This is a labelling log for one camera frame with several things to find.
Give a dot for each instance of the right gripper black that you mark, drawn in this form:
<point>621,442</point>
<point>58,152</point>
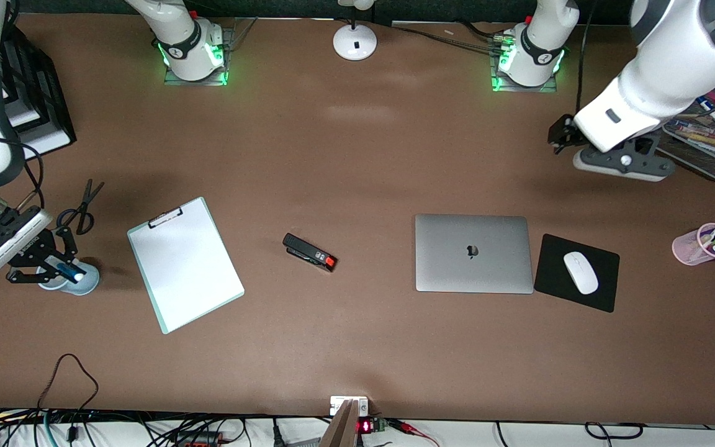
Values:
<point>9,226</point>

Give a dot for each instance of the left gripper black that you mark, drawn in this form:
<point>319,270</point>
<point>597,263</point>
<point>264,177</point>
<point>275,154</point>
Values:
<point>561,131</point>

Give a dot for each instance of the silver laptop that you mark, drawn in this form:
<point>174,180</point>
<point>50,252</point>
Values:
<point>444,261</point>

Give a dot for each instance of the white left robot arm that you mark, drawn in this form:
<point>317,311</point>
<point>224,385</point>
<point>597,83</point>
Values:
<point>674,62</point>

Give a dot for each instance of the blue mesh pen cup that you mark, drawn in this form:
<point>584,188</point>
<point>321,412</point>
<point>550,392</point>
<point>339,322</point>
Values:
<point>84,284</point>

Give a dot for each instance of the black scissors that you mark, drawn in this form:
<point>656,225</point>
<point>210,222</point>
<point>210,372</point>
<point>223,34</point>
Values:
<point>84,209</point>

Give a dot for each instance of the teal clipboard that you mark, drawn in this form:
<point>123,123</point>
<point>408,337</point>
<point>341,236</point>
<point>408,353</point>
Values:
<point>167,328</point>

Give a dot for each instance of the grey mesh desk tray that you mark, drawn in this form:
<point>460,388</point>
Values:
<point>699,158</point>

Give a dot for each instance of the white clipboard paper sheet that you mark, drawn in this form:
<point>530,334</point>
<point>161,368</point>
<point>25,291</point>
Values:
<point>190,267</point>

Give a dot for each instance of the white computer mouse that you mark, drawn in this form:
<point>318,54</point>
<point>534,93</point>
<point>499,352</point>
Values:
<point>581,273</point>

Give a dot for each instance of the white pen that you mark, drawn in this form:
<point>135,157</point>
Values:
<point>708,148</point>

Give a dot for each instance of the black mouse pad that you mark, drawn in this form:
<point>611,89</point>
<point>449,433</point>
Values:
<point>550,279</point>

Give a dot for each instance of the black stacked letter tray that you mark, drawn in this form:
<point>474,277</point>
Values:
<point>47,105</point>

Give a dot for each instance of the pink mesh pen cup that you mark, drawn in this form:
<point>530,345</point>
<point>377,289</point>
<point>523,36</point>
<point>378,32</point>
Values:
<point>686,248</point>

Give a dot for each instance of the orange power strip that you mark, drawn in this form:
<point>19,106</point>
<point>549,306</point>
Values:
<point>199,439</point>

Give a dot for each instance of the white round stand base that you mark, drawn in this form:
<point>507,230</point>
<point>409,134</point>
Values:
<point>345,40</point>

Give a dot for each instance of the black stapler red tip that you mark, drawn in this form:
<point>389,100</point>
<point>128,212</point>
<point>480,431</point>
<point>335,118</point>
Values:
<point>305,249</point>

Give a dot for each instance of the white connector block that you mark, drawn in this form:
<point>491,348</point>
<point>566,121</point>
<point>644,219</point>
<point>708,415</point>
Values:
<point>339,403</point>

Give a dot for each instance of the wooden slat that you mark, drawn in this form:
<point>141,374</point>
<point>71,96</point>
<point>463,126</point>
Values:
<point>340,431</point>

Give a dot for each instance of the red LED display board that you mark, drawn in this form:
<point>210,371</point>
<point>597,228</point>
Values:
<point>365,427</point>

